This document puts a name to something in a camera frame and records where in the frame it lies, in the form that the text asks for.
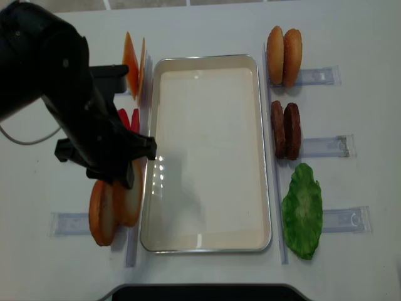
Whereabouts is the brown meat patty left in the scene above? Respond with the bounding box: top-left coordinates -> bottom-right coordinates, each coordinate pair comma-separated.
271,100 -> 286,159

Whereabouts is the orange cheese slice left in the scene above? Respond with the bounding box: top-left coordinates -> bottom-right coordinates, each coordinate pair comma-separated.
122,31 -> 139,100

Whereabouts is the clear long strip right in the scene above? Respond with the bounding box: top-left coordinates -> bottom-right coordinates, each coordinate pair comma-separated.
263,42 -> 288,265

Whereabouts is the brown meat patty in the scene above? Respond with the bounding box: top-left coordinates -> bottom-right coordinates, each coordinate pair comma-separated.
271,100 -> 286,159
284,103 -> 301,161

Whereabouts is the tan bun top left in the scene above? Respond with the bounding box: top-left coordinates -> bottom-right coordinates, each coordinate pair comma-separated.
266,26 -> 284,85

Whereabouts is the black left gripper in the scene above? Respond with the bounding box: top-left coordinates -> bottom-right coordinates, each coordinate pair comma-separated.
55,117 -> 157,189

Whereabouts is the clear holder bun top rail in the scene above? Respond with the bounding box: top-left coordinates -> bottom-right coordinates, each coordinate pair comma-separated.
293,66 -> 341,87

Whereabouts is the clear long strip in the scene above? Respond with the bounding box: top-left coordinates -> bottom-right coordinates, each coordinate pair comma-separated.
263,42 -> 288,265
125,50 -> 153,268

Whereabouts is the red tomato slice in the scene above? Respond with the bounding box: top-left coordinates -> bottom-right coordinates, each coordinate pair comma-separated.
118,108 -> 130,130
130,108 -> 140,133

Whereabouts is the red tomato slice right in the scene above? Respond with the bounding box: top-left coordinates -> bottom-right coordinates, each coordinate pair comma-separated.
130,108 -> 140,133

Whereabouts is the brown bun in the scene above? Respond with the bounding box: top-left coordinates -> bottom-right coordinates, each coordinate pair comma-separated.
88,180 -> 118,246
112,159 -> 143,227

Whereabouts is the clear holder bun rail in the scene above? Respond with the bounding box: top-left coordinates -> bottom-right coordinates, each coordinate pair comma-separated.
293,66 -> 341,87
48,213 -> 91,237

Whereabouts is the clear long strip left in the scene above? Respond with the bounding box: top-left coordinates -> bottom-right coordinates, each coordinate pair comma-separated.
125,50 -> 153,268

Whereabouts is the red tomato slice left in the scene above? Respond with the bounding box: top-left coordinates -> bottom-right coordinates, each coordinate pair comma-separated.
118,108 -> 130,130

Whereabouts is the white metal baking tray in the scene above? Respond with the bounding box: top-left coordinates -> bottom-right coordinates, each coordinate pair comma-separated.
140,55 -> 271,253

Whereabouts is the tan bun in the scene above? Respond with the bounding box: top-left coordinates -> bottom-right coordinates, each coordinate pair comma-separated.
283,29 -> 303,87
266,26 -> 284,85

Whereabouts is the white cable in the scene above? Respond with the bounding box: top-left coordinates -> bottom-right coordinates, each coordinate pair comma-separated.
0,124 -> 62,145

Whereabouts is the clear holder patty rail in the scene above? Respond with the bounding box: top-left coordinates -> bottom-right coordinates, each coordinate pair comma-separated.
299,135 -> 357,158

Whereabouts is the green lettuce leaf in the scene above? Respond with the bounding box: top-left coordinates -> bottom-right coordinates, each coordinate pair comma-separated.
281,163 -> 323,260

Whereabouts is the clear holder bun bottom rail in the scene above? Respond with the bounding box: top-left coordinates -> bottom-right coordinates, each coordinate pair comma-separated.
48,213 -> 91,237

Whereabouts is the tan bun top right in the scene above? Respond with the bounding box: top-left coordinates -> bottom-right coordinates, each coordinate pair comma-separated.
283,29 -> 303,87

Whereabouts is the black robot base front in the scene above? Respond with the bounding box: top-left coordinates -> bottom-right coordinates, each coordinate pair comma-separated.
105,284 -> 307,300

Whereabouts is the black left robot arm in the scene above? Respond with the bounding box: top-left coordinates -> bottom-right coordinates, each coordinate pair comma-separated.
1,1 -> 135,188

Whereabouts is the brown meat patty right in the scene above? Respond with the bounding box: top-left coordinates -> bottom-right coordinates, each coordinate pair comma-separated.
284,103 -> 301,161

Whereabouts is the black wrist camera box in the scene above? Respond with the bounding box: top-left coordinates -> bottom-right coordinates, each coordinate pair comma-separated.
89,65 -> 129,94

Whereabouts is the clear holder lettuce rail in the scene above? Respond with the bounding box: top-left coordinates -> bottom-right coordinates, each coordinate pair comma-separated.
322,206 -> 372,233

